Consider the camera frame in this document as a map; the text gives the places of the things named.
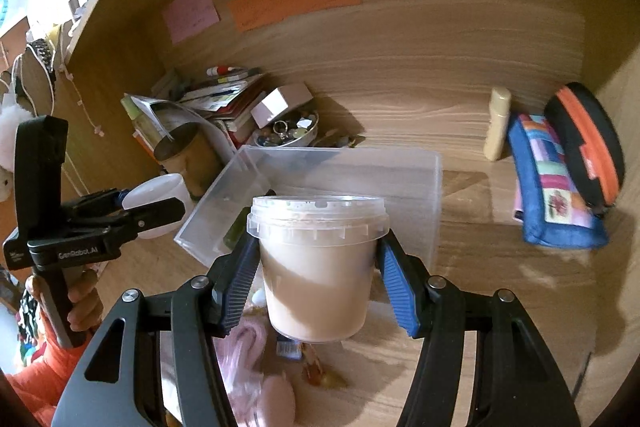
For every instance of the pink items clear pack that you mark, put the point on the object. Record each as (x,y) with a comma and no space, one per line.
(242,357)

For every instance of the green orange box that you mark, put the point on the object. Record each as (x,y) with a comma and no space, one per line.
(142,127)

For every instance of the metal tin of trinkets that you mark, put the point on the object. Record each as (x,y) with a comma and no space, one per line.
(287,132)

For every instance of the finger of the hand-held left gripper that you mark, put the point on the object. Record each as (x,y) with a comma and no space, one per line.
(160,212)
(117,197)

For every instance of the amber hair clip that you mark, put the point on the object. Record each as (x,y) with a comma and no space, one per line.
(320,369)

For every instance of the pink white small box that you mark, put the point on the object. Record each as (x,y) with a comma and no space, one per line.
(280,104)

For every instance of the pink round case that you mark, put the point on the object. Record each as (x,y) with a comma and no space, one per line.
(275,399)

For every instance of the cream yellow bottle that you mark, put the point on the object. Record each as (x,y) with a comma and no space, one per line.
(497,127)

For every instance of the person's left forearm orange sleeve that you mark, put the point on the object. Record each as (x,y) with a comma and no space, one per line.
(40,377)

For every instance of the red white marker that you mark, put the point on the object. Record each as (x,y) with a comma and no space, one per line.
(225,71)

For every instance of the beige cream plastic jar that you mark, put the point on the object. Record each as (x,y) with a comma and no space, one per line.
(315,287)

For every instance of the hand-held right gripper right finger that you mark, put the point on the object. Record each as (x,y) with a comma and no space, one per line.
(400,292)

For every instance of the wooden desktop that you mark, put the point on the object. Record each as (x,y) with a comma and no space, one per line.
(475,307)

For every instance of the black orange zip case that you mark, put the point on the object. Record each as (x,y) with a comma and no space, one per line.
(590,142)

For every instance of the clear plastic storage bin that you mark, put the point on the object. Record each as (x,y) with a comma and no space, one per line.
(350,172)

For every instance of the stack of books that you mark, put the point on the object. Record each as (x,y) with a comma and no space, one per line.
(235,107)

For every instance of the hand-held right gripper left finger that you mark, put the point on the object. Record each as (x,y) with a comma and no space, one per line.
(240,287)

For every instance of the white plush toy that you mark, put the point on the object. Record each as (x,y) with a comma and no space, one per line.
(7,132)

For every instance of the person's left hand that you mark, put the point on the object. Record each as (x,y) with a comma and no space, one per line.
(87,307)

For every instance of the blue patchwork pouch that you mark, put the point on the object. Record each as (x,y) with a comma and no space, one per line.
(555,187)

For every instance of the white plastic cup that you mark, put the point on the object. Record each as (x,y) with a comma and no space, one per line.
(160,189)

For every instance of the brown cylindrical jar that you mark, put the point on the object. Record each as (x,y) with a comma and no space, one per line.
(190,157)

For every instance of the pink sticky note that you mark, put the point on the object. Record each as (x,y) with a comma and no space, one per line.
(191,13)

